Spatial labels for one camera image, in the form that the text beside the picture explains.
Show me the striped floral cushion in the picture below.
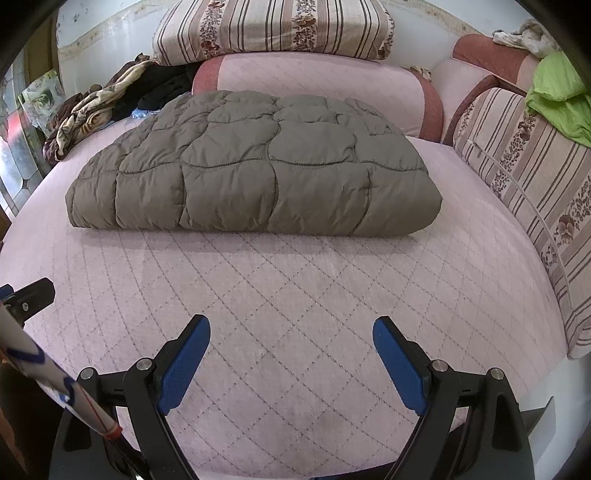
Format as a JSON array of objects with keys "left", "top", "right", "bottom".
[
  {"left": 452, "top": 87, "right": 591, "bottom": 361},
  {"left": 151, "top": 0, "right": 396, "bottom": 68}
]

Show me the pink quilted sofa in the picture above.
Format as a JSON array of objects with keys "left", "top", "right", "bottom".
[{"left": 0, "top": 32, "right": 591, "bottom": 480}]

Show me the glass door panel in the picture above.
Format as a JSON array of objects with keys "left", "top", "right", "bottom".
[{"left": 0, "top": 69, "right": 64, "bottom": 217}]

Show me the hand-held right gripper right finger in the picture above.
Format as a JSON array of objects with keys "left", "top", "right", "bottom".
[{"left": 372, "top": 315, "right": 536, "bottom": 480}]

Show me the grey puffer jacket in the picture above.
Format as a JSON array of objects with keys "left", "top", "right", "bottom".
[{"left": 66, "top": 90, "right": 444, "bottom": 239}]

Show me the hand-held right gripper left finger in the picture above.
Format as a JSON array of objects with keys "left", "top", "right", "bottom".
[{"left": 51, "top": 314, "right": 212, "bottom": 480}]

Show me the green cloth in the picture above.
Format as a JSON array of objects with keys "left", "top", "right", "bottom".
[{"left": 525, "top": 51, "right": 591, "bottom": 148}]

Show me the white tube with blue marks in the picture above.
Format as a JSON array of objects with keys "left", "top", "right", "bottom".
[{"left": 0, "top": 300, "right": 124, "bottom": 438}]

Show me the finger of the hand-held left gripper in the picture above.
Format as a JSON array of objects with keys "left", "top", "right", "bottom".
[{"left": 0, "top": 278, "right": 56, "bottom": 329}]

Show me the brown patterned blanket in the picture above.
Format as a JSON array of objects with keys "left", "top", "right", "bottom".
[{"left": 43, "top": 53, "right": 158, "bottom": 162}]

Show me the black cloth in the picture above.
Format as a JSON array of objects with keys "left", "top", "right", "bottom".
[{"left": 111, "top": 62, "right": 205, "bottom": 121}]

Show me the white crumpled cloth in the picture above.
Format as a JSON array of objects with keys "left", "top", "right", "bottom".
[{"left": 492, "top": 18, "right": 562, "bottom": 59}]

